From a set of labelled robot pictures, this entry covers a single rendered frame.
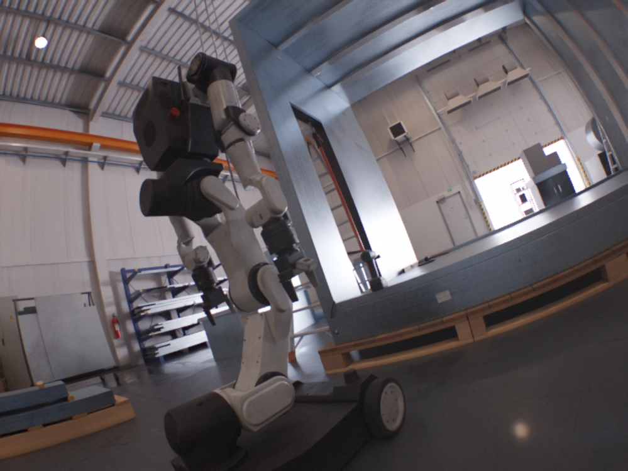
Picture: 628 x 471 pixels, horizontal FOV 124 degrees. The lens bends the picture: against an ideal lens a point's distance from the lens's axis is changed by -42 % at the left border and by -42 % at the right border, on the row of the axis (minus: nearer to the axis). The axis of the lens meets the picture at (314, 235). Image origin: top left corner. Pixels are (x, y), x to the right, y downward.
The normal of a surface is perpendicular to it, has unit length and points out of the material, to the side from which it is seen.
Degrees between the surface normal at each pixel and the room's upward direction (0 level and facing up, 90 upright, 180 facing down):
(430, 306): 90
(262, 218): 101
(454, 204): 90
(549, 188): 90
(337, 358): 90
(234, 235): 115
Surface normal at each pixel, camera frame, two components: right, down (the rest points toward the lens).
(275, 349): 0.74, -0.37
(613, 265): -0.51, 0.02
